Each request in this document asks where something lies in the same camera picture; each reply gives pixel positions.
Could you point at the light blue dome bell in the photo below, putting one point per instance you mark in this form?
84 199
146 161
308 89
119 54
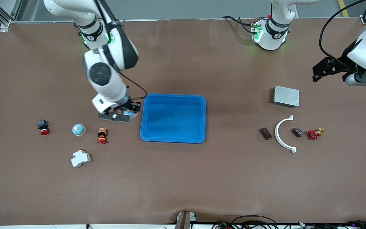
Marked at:
134 114
78 130

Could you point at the black printed capacitor block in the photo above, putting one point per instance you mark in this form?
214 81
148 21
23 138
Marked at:
298 132

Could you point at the dark brown capacitor block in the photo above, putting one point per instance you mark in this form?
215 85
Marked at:
266 134

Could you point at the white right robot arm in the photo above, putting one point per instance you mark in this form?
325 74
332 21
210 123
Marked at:
106 86

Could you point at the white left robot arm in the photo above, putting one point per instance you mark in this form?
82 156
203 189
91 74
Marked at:
270 35

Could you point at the orange emergency stop button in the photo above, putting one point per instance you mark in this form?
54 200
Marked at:
102 135

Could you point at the white circuit breaker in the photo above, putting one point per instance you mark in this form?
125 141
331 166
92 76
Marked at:
80 159

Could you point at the blue plastic tray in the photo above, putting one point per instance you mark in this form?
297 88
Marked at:
176 127

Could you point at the red mushroom push button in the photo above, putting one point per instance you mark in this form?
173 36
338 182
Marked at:
44 131

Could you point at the silver power supply box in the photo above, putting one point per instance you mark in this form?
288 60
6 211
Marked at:
286 97

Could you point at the brown table cover mat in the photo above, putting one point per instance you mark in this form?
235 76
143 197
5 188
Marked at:
183 178

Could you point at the white board strip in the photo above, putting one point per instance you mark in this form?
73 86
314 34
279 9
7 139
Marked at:
27 227

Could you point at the white curved bracket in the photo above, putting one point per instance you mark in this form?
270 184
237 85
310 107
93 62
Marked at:
276 133

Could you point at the metal clamp bracket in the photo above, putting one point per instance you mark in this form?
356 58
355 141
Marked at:
184 221

